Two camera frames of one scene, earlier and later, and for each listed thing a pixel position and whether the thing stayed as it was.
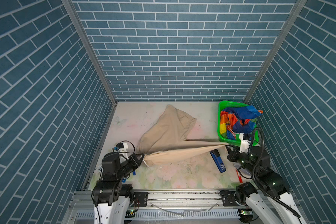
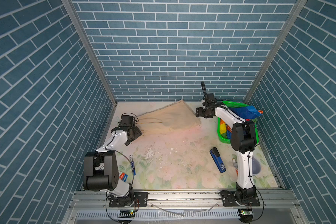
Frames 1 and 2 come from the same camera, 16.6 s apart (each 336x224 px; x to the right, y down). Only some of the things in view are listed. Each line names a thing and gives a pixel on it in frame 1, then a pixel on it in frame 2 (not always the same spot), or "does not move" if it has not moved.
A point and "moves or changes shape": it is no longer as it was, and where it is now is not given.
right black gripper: x=233 y=153 → x=198 y=112
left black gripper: x=135 y=163 → x=137 y=132
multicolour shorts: x=239 y=120 does not move
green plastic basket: x=237 y=142 does not move
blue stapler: x=218 y=160 does not move
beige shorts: x=166 y=136 moves or changes shape
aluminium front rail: x=166 y=207 does not move
